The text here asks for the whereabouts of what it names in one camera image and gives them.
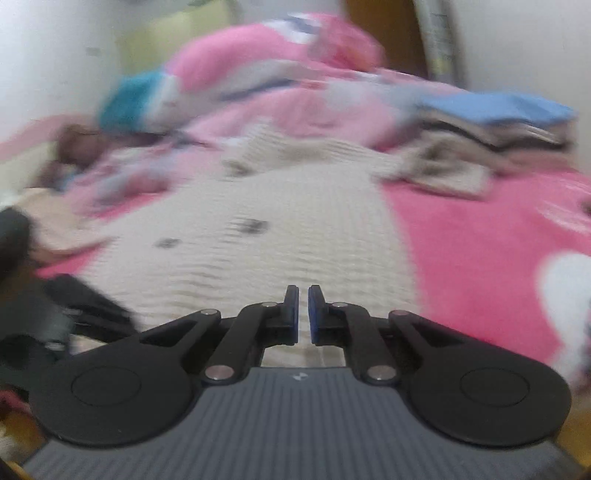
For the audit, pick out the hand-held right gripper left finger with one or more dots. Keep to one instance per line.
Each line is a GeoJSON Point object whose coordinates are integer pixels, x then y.
{"type": "Point", "coordinates": [291, 314]}

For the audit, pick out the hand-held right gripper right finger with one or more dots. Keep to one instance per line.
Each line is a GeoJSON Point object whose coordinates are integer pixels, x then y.
{"type": "Point", "coordinates": [315, 314]}

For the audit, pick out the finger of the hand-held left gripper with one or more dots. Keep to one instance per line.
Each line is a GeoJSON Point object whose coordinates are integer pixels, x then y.
{"type": "Point", "coordinates": [97, 309]}

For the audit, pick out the beige checked coat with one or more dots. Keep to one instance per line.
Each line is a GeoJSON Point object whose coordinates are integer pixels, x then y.
{"type": "Point", "coordinates": [277, 230]}

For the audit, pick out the stack of folded clothes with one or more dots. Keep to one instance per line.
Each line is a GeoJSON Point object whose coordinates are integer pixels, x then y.
{"type": "Point", "coordinates": [498, 108]}

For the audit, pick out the beige crumpled garment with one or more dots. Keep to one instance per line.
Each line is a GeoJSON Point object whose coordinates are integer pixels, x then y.
{"type": "Point", "coordinates": [60, 226]}

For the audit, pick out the brown plush toy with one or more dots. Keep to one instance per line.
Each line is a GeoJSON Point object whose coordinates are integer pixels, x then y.
{"type": "Point", "coordinates": [78, 147]}

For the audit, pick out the pink white headboard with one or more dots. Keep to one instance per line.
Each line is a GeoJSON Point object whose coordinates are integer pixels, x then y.
{"type": "Point", "coordinates": [23, 138]}

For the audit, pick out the pink floral duvet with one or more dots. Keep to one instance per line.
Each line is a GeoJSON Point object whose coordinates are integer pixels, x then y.
{"type": "Point", "coordinates": [286, 106]}

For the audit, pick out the teal pillow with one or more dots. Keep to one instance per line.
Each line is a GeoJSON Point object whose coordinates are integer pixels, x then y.
{"type": "Point", "coordinates": [129, 101]}

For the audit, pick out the grey pink folded garment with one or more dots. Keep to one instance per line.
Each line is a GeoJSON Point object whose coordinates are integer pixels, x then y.
{"type": "Point", "coordinates": [508, 134]}

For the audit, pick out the yellow-green wardrobe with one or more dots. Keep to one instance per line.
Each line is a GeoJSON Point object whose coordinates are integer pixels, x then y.
{"type": "Point", "coordinates": [161, 37]}

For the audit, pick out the wooden door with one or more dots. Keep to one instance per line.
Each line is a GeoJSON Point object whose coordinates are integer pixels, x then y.
{"type": "Point", "coordinates": [388, 37]}

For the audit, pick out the narrow printed wall hanging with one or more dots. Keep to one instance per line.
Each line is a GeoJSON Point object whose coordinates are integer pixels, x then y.
{"type": "Point", "coordinates": [438, 37]}

